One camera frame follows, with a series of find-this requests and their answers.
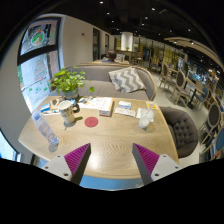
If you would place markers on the clear bottle with blue cap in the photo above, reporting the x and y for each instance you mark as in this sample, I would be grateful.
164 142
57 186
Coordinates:
46 128

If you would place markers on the grey curved sofa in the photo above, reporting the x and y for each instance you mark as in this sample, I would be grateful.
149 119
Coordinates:
100 85

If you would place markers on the dark grey tufted chair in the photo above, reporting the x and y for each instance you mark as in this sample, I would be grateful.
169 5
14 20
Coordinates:
181 130

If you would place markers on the group of wooden dining chairs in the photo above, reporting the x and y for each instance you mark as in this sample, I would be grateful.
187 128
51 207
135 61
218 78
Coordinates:
181 85

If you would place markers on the person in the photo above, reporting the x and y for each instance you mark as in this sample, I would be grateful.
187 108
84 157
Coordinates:
109 56

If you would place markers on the grey zigzag striped pillow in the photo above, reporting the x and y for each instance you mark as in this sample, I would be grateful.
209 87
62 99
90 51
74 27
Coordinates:
128 80

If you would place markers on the clear plastic cup with straw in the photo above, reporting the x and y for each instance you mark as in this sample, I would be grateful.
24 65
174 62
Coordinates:
145 118

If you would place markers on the white printed leaflet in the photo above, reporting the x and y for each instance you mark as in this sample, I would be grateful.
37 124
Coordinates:
125 111

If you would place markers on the yellow card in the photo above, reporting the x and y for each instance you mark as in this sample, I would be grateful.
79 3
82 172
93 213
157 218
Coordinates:
152 105

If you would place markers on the green potted plant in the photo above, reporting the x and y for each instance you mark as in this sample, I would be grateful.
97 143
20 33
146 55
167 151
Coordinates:
67 81

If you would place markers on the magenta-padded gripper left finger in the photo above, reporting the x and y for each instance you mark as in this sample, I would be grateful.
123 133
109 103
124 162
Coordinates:
76 158

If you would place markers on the blue tissue pack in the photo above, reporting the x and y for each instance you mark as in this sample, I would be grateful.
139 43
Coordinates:
45 107

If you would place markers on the white and blue packet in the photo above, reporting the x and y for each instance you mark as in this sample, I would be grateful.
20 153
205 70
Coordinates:
124 104

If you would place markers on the flat round red coaster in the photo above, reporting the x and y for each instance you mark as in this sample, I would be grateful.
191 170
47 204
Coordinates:
91 121

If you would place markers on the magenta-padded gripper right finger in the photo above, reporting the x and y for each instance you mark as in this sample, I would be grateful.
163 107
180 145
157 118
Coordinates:
146 158

